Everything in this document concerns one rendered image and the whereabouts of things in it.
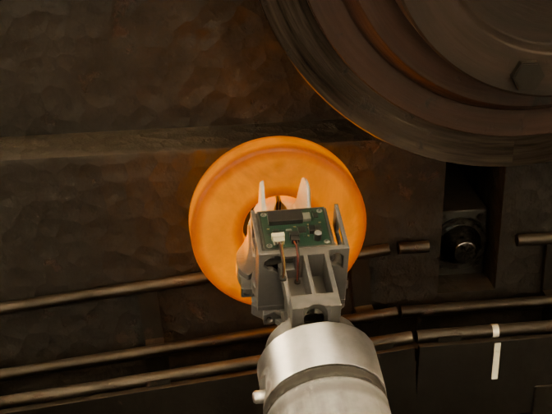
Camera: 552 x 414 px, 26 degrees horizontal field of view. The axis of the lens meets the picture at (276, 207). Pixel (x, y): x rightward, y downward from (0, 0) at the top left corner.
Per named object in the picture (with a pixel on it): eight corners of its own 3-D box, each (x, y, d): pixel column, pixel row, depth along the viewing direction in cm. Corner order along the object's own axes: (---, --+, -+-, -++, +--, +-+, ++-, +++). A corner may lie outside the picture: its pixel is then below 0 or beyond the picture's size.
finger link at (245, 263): (285, 219, 102) (300, 291, 96) (284, 235, 104) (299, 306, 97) (230, 223, 102) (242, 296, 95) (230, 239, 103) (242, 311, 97)
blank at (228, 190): (173, 154, 104) (176, 167, 101) (347, 119, 105) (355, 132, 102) (205, 306, 111) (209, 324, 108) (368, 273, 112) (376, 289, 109)
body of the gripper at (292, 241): (340, 197, 96) (370, 305, 87) (333, 273, 101) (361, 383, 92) (245, 204, 95) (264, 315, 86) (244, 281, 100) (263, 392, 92)
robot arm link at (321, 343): (381, 437, 90) (254, 450, 89) (369, 388, 93) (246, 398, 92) (392, 357, 84) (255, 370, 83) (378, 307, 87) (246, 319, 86)
